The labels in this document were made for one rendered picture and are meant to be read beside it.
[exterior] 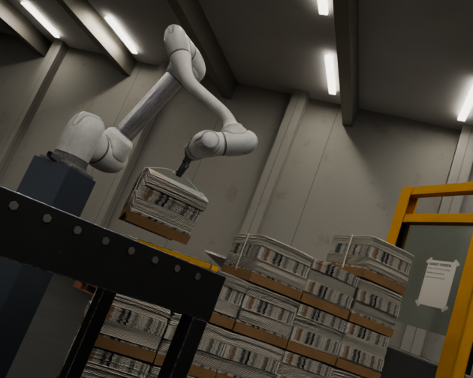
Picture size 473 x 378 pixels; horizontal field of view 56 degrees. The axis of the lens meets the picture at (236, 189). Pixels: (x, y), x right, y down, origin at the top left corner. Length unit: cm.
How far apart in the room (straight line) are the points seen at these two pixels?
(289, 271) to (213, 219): 682
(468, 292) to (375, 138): 659
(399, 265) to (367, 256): 20
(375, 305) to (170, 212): 118
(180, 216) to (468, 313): 155
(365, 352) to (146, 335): 112
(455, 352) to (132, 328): 160
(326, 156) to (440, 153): 204
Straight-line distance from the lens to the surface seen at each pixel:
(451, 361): 263
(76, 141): 205
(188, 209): 195
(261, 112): 952
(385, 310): 251
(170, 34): 216
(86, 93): 1157
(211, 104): 198
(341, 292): 234
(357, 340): 244
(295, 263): 218
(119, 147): 220
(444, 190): 306
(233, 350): 210
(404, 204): 323
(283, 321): 219
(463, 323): 263
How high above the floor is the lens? 78
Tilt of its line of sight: 12 degrees up
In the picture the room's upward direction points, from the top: 21 degrees clockwise
